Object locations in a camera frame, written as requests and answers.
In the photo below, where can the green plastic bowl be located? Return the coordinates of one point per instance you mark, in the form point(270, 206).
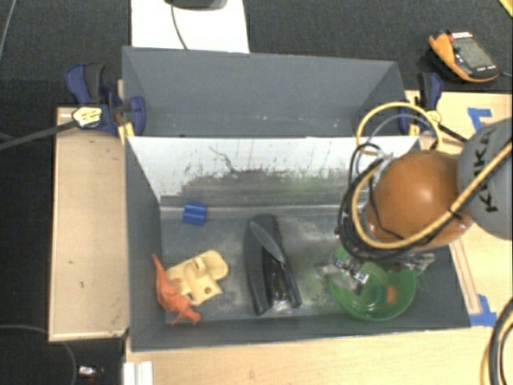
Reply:
point(384, 307)

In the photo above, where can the small orange piece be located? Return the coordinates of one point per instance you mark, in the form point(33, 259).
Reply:
point(390, 294)

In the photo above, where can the blue block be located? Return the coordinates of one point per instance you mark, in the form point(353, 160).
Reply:
point(194, 213)

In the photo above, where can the cream plastic bracket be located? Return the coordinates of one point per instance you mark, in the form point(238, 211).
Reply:
point(200, 273)

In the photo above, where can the black stapler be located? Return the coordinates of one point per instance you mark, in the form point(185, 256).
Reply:
point(260, 271)

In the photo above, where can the orange toy dinosaur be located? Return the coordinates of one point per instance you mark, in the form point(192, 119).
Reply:
point(176, 301)

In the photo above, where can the pale wood board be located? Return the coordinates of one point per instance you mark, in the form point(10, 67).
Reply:
point(88, 223)

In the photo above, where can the grey metal bin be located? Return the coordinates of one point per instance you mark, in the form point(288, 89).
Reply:
point(248, 94)

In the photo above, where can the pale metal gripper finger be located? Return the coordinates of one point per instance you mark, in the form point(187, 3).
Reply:
point(352, 282)
point(330, 270)

